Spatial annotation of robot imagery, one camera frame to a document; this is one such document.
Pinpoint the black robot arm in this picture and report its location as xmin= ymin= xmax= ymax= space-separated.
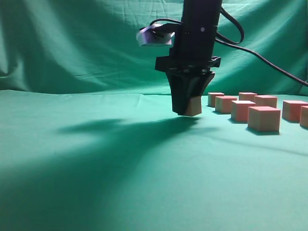
xmin=155 ymin=0 xmax=222 ymax=116

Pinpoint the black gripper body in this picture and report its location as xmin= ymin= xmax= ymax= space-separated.
xmin=155 ymin=23 xmax=221 ymax=75

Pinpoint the black cable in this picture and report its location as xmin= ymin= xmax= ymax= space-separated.
xmin=214 ymin=6 xmax=308 ymax=87

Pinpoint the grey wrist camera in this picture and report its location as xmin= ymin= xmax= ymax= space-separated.
xmin=136 ymin=23 xmax=175 ymax=47

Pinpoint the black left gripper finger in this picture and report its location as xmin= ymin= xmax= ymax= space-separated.
xmin=167 ymin=74 xmax=195 ymax=116

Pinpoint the pink cube column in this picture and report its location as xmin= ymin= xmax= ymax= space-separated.
xmin=207 ymin=92 xmax=225 ymax=107
xmin=184 ymin=96 xmax=202 ymax=116
xmin=282 ymin=100 xmax=308 ymax=122
xmin=215 ymin=96 xmax=237 ymax=114
xmin=254 ymin=95 xmax=278 ymax=108
xmin=247 ymin=106 xmax=281 ymax=132
xmin=231 ymin=100 xmax=256 ymax=122
xmin=238 ymin=92 xmax=257 ymax=102
xmin=299 ymin=105 xmax=308 ymax=129

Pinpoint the green cloth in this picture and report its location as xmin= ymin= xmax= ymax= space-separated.
xmin=0 ymin=0 xmax=308 ymax=231

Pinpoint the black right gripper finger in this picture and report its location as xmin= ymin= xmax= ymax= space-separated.
xmin=191 ymin=71 xmax=215 ymax=97

